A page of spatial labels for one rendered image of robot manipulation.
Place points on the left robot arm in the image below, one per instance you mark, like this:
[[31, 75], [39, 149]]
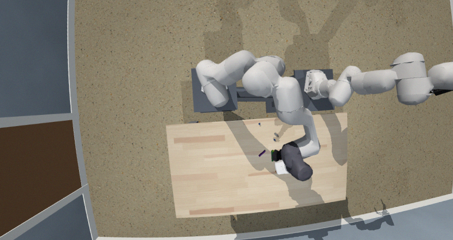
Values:
[[408, 73]]

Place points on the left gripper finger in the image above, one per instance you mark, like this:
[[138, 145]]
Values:
[[439, 91]]

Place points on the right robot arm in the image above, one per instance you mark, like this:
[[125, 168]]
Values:
[[262, 77]]

